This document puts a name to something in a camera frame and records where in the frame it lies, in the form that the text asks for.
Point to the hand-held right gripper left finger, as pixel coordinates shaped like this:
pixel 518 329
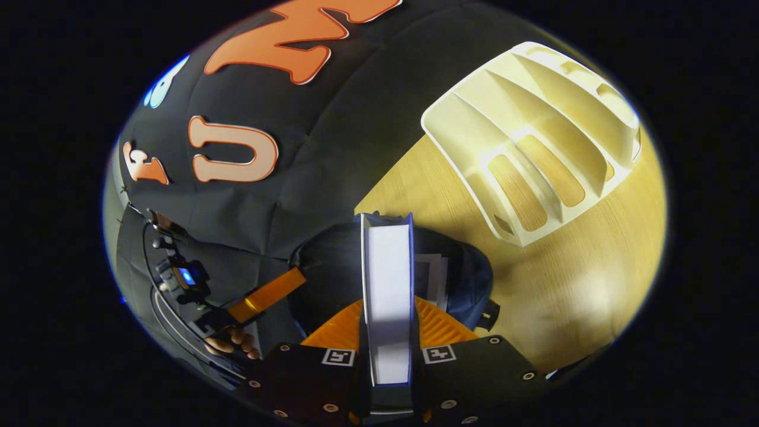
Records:
pixel 296 379

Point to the blue schoolbag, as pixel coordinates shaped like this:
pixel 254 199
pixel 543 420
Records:
pixel 329 273

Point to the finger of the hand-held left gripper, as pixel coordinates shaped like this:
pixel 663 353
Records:
pixel 267 293

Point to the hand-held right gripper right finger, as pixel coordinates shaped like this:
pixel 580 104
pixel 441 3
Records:
pixel 474 373

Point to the black backdrop cloth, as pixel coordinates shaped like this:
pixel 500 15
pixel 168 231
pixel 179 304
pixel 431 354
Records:
pixel 332 130

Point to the blue cover book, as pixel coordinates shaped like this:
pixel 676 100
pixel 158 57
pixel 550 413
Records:
pixel 388 284

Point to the white bookshelf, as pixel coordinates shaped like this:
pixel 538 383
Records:
pixel 474 130

